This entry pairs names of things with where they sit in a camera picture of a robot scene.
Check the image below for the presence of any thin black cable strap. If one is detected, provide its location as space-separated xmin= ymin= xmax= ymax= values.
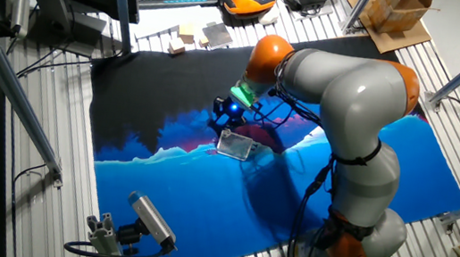
xmin=329 ymin=132 xmax=385 ymax=171

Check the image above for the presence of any grey monitor stand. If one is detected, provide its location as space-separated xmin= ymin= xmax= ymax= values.
xmin=11 ymin=0 xmax=112 ymax=61

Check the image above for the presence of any printed landscape cloth mat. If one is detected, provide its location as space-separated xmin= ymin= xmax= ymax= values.
xmin=64 ymin=0 xmax=460 ymax=257

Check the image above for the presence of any aluminium camera mount profile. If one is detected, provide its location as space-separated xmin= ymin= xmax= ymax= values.
xmin=80 ymin=209 xmax=140 ymax=257

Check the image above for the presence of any silver wire mesh basket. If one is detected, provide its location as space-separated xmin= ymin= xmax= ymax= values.
xmin=214 ymin=128 xmax=261 ymax=164

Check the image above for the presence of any white cylindrical device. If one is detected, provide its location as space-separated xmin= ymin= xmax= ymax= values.
xmin=6 ymin=0 xmax=34 ymax=41

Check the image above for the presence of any aluminium frame post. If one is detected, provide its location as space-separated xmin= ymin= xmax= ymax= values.
xmin=340 ymin=0 xmax=377 ymax=38
xmin=96 ymin=0 xmax=141 ymax=57

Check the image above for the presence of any black camera cable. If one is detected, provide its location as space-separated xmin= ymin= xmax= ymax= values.
xmin=62 ymin=225 xmax=177 ymax=257

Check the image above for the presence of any dark notebook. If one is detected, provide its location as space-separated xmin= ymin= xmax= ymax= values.
xmin=199 ymin=20 xmax=237 ymax=53

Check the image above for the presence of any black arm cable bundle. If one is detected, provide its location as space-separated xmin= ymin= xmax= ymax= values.
xmin=282 ymin=153 xmax=347 ymax=257

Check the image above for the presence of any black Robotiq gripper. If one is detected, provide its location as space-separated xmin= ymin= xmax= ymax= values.
xmin=209 ymin=94 xmax=250 ymax=137

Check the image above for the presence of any silver depth camera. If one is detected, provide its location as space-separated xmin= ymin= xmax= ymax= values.
xmin=121 ymin=189 xmax=185 ymax=252

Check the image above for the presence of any white rounded plastic object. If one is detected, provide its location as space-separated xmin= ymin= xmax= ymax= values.
xmin=256 ymin=4 xmax=282 ymax=29

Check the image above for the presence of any brown cardboard box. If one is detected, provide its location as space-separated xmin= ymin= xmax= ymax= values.
xmin=363 ymin=0 xmax=434 ymax=41

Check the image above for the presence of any large wooden block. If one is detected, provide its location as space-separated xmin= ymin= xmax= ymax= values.
xmin=166 ymin=37 xmax=188 ymax=57
xmin=175 ymin=21 xmax=197 ymax=46

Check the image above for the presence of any black ribbon strap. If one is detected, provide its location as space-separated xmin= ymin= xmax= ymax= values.
xmin=315 ymin=205 xmax=379 ymax=257

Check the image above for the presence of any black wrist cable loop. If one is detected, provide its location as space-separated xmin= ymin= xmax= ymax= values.
xmin=252 ymin=45 xmax=332 ymax=136

